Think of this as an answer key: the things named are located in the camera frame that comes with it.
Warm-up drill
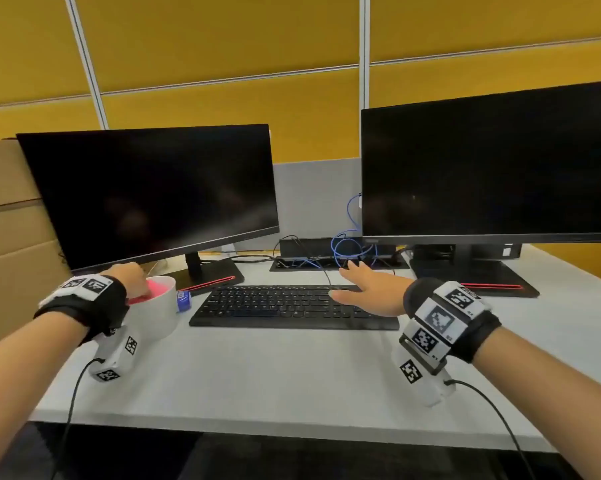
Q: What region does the person's right hand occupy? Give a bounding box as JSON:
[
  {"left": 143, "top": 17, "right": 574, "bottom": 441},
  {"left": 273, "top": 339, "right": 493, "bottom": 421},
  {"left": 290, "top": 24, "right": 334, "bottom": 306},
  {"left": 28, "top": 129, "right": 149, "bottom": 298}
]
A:
[{"left": 329, "top": 260, "right": 415, "bottom": 318}]

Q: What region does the person's left hand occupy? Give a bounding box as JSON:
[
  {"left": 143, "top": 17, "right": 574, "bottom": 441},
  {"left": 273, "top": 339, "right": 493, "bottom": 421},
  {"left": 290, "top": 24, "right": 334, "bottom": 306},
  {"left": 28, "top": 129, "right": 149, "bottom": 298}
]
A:
[{"left": 100, "top": 262, "right": 150, "bottom": 301}]

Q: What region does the pink cloth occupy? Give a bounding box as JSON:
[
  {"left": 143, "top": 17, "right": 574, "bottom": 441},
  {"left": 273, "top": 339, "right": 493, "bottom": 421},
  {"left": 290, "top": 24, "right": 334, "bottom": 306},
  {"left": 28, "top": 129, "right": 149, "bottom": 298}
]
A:
[{"left": 128, "top": 277, "right": 174, "bottom": 305}]

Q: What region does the person's left forearm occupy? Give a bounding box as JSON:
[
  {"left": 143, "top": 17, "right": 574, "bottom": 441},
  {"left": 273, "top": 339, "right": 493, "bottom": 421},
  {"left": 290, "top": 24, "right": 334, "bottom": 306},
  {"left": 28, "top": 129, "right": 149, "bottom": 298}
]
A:
[{"left": 0, "top": 310, "right": 89, "bottom": 475}]

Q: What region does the white round container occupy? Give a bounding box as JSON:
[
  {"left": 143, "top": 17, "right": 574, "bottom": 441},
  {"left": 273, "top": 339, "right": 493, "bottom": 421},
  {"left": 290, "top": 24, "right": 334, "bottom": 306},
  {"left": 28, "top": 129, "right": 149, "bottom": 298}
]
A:
[{"left": 115, "top": 275, "right": 179, "bottom": 343}]

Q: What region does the black computer monitor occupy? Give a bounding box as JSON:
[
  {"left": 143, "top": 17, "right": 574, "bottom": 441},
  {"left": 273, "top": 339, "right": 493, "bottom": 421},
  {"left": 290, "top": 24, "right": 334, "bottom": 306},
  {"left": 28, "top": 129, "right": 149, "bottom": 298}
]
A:
[
  {"left": 16, "top": 124, "right": 280, "bottom": 295},
  {"left": 360, "top": 79, "right": 601, "bottom": 299}
]

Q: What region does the grey partition panel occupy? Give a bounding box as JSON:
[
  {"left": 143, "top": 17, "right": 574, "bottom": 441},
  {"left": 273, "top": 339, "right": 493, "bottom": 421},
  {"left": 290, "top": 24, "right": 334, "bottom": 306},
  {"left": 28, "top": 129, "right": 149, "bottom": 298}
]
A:
[{"left": 232, "top": 157, "right": 364, "bottom": 253}]

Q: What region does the brown cardboard box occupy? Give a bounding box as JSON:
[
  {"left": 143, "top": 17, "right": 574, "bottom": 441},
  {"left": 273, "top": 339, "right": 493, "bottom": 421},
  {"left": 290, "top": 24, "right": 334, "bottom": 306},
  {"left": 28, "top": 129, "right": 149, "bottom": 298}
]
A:
[
  {"left": 0, "top": 138, "right": 42, "bottom": 209},
  {"left": 0, "top": 199, "right": 74, "bottom": 353}
]

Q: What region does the black keyboard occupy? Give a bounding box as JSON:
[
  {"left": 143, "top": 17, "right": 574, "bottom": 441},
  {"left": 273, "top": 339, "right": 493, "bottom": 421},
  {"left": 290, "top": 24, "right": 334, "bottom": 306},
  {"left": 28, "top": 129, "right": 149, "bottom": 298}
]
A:
[{"left": 188, "top": 285, "right": 401, "bottom": 331}]

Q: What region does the black keyboard cable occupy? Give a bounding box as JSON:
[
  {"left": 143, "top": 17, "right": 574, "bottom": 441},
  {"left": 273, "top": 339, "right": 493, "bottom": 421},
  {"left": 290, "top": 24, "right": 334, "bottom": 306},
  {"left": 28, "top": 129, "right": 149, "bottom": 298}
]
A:
[{"left": 272, "top": 235, "right": 333, "bottom": 288}]

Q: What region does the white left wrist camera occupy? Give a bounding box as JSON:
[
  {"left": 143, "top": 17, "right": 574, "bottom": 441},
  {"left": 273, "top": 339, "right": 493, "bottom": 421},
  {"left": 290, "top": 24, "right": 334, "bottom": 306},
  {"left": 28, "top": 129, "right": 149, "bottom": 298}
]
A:
[{"left": 88, "top": 328, "right": 140, "bottom": 383}]

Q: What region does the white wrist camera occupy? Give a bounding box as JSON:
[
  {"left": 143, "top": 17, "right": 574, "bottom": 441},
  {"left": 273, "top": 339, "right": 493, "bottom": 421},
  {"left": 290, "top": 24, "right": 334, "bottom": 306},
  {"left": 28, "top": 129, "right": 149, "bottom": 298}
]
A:
[
  {"left": 391, "top": 339, "right": 457, "bottom": 408},
  {"left": 88, "top": 328, "right": 140, "bottom": 383}
]

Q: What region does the blue network cable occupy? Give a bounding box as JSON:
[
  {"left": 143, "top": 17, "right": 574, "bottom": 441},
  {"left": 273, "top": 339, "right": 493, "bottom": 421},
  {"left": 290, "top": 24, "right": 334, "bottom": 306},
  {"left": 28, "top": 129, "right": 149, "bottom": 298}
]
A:
[{"left": 330, "top": 193, "right": 379, "bottom": 269}]

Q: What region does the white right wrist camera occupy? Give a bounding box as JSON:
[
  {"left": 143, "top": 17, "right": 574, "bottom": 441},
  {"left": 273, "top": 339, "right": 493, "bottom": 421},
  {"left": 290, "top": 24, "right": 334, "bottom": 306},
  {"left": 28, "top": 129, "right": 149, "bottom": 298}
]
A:
[{"left": 391, "top": 339, "right": 457, "bottom": 408}]

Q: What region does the black right wrist strap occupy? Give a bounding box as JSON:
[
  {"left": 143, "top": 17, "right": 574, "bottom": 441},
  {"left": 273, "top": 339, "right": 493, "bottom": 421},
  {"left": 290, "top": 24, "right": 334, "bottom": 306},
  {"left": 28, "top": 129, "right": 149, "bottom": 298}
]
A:
[{"left": 398, "top": 277, "right": 503, "bottom": 377}]

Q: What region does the black monitor cable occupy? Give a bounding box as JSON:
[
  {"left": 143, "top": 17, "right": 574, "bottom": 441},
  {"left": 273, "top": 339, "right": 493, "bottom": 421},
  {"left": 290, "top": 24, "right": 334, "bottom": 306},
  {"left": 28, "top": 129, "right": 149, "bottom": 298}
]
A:
[{"left": 200, "top": 253, "right": 276, "bottom": 265}]

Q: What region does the black left camera cable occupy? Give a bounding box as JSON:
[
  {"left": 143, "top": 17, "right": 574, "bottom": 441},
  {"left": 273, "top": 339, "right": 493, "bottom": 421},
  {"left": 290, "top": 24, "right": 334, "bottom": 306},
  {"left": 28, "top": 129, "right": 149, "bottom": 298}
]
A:
[{"left": 50, "top": 358, "right": 104, "bottom": 480}]

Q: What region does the black camera cable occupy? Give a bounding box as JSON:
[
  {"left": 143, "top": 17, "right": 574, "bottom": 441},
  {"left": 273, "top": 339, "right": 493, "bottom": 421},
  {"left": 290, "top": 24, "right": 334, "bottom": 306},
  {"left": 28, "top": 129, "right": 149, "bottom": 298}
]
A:
[
  {"left": 50, "top": 358, "right": 104, "bottom": 480},
  {"left": 444, "top": 378, "right": 537, "bottom": 480}
]

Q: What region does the black right camera cable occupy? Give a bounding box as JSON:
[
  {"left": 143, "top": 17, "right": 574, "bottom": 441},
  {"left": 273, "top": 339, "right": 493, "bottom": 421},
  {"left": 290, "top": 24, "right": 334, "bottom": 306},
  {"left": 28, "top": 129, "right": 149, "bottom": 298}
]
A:
[{"left": 444, "top": 378, "right": 537, "bottom": 480}]

